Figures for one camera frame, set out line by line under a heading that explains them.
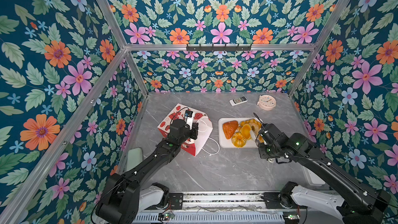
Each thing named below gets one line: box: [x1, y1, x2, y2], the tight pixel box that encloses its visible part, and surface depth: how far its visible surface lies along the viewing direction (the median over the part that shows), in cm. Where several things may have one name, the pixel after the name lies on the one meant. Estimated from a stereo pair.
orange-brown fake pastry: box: [222, 120, 239, 140], surface depth 98 cm
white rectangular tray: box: [218, 117, 258, 149], surface depth 97 cm
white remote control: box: [229, 95, 248, 107], surface depth 117 cm
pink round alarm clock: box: [257, 94, 277, 111], surface depth 113 cm
